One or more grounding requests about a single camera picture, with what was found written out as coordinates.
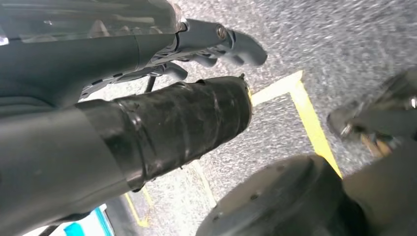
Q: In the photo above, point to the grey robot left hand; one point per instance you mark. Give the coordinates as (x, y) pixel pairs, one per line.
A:
(65, 163)

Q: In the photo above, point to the yellow floor tape square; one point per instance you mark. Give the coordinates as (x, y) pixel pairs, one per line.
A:
(312, 127)

